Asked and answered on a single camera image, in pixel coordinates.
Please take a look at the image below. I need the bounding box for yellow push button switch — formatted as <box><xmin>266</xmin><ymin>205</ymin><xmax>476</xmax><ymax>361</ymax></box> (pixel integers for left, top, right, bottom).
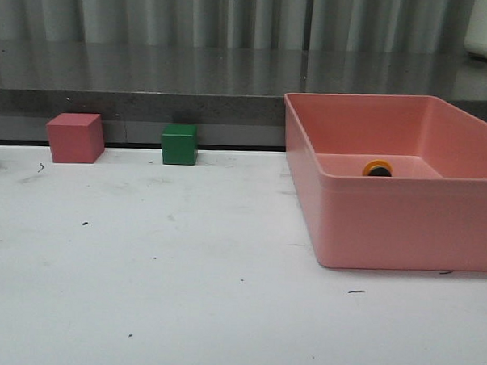
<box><xmin>362</xmin><ymin>159</ymin><xmax>393</xmax><ymax>177</ymax></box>

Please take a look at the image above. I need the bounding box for green cube block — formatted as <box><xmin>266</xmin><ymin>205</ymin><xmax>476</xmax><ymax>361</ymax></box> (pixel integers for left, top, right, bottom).
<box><xmin>161</xmin><ymin>124</ymin><xmax>198</xmax><ymax>166</ymax></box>

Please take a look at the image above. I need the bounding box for grey stone counter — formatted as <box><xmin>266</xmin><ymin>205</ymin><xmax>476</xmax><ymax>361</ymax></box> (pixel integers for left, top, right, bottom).
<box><xmin>0</xmin><ymin>40</ymin><xmax>487</xmax><ymax>151</ymax></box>

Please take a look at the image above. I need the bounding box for pink cube block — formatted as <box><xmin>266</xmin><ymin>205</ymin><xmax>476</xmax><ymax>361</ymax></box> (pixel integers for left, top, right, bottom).
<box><xmin>45</xmin><ymin>113</ymin><xmax>105</xmax><ymax>164</ymax></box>

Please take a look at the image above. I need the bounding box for pink plastic bin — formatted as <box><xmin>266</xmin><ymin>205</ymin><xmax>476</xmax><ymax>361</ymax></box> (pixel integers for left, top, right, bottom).
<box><xmin>284</xmin><ymin>93</ymin><xmax>487</xmax><ymax>271</ymax></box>

